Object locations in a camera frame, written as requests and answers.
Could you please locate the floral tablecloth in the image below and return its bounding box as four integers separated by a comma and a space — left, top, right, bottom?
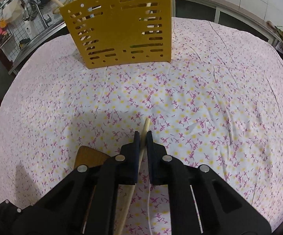
0, 17, 283, 235

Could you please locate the wire dish rack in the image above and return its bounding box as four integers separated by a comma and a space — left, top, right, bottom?
0, 5, 22, 61

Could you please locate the white plastic bag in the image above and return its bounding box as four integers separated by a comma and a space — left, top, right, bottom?
1, 1, 25, 23

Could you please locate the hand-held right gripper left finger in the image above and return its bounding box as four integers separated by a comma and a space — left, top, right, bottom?
15, 131, 142, 235

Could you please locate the thin white cord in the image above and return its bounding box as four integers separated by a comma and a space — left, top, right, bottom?
146, 174, 155, 235

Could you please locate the yellow slotted utensil holder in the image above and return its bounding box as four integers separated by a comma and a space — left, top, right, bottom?
59, 0, 172, 69

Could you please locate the steel sink counter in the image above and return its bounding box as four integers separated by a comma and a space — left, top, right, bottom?
8, 21, 68, 75

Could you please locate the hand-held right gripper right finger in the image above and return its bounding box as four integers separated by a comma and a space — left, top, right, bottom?
146, 130, 272, 235

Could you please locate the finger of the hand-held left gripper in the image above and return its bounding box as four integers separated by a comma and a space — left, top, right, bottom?
0, 199, 26, 235

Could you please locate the white soap bottle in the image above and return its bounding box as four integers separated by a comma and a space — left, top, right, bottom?
25, 20, 35, 41

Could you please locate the kitchen counter cabinet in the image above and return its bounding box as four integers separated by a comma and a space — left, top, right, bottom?
172, 0, 279, 45

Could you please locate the steel kitchen faucet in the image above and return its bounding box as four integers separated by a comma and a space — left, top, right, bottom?
23, 0, 51, 28

